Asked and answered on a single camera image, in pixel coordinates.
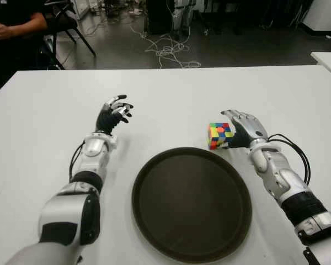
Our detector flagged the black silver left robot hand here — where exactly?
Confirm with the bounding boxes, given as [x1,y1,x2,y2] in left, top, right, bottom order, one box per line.
[95,94,135,136]

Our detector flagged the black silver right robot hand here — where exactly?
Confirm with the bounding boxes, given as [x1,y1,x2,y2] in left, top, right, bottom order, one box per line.
[220,109,269,150]

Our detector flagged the multicoloured Rubik's cube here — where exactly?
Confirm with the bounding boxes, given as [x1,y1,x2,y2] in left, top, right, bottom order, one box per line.
[207,122,235,151]

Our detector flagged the dark brown round plate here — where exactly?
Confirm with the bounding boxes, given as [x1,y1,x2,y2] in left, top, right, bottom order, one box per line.
[131,147,253,265]

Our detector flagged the white side table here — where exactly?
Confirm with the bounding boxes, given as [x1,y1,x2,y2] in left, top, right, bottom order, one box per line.
[311,51,331,83]

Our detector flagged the black folding chair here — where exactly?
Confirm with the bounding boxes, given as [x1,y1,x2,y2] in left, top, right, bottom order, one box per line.
[40,0,97,70]

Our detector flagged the black cabinet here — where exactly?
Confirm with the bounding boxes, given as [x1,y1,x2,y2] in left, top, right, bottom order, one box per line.
[146,0,176,35]

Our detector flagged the white humanoid robot legs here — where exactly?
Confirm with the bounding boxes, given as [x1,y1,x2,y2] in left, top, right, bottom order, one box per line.
[170,0,195,33]

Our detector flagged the seated person in black shirt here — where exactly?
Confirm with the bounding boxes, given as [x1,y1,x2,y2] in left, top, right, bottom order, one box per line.
[0,0,49,94]

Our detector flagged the white block with black base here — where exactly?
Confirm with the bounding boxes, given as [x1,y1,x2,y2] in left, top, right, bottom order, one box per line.
[302,0,331,35]

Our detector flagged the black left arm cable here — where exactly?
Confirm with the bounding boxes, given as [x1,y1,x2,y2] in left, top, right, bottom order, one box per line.
[69,140,86,180]

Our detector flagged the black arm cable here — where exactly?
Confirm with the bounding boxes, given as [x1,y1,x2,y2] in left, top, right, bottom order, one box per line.
[69,140,86,180]
[267,134,311,186]

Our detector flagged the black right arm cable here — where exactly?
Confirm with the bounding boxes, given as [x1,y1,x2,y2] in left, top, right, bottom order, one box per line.
[267,134,311,186]

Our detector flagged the tangled white floor cable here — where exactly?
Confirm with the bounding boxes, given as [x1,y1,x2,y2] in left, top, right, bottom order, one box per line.
[131,24,201,69]

